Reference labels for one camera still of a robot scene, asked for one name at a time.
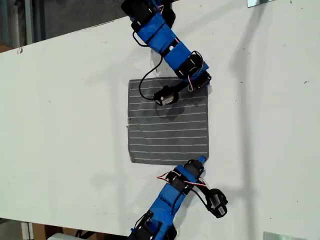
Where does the black camera stalk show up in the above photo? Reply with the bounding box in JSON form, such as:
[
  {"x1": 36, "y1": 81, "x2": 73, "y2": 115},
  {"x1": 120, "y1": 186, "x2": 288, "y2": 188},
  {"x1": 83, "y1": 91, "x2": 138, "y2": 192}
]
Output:
[
  {"x1": 172, "y1": 80, "x2": 192, "y2": 99},
  {"x1": 197, "y1": 184, "x2": 216, "y2": 201}
]

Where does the black camera cable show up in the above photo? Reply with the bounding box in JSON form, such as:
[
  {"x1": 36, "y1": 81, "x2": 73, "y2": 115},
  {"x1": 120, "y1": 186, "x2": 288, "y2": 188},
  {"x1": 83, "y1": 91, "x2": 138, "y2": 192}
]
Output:
[
  {"x1": 131, "y1": 31, "x2": 165, "y2": 101},
  {"x1": 193, "y1": 187, "x2": 211, "y2": 212}
]

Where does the grey striped square towel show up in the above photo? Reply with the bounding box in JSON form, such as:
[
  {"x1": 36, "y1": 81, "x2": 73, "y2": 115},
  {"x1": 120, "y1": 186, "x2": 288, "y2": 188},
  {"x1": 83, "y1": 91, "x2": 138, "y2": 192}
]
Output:
[{"x1": 126, "y1": 76, "x2": 210, "y2": 166}]

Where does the brown cardboard box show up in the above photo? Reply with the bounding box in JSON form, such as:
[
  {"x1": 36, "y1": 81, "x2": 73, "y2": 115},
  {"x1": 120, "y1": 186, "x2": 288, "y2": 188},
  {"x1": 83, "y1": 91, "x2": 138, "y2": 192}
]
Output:
[{"x1": 31, "y1": 223, "x2": 106, "y2": 240}]

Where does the white table leg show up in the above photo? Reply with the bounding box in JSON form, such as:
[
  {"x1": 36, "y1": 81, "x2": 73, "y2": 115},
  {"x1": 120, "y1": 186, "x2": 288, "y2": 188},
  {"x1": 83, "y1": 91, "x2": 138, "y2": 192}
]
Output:
[{"x1": 20, "y1": 221, "x2": 35, "y2": 240}]

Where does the black camera box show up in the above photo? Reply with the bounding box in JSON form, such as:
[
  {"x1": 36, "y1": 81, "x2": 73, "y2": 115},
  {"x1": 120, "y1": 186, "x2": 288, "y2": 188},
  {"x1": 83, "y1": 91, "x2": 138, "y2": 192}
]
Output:
[
  {"x1": 153, "y1": 85, "x2": 180, "y2": 106},
  {"x1": 206, "y1": 188, "x2": 229, "y2": 219}
]

